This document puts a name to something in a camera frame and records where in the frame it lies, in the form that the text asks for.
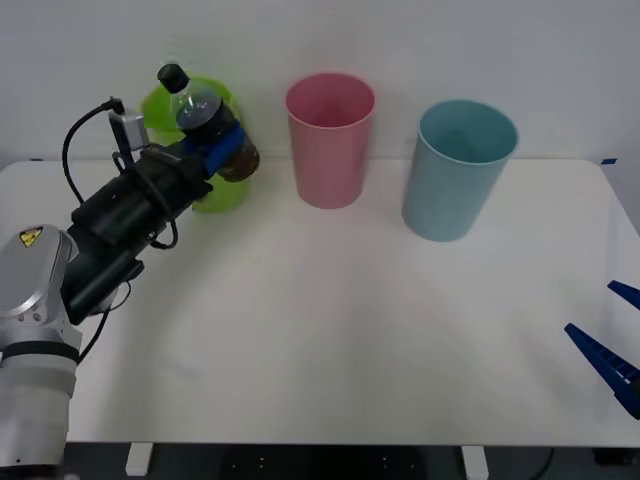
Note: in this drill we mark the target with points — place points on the silver and black left arm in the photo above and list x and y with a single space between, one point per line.
30 280

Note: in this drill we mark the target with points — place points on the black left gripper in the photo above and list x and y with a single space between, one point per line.
145 192

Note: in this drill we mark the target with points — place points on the clear bottle with dark drink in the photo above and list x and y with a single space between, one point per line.
207 117

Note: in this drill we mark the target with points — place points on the white table leg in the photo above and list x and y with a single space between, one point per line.
475 461
138 459

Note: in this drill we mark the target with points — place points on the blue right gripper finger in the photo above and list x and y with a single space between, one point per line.
627 293
607 362

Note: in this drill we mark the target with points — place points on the pale blue plastic bin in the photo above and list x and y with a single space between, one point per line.
450 195

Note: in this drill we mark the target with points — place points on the yellow-green plastic bin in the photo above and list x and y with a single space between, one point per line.
220 197

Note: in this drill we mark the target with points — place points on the pink plastic bin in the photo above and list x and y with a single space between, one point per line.
327 160

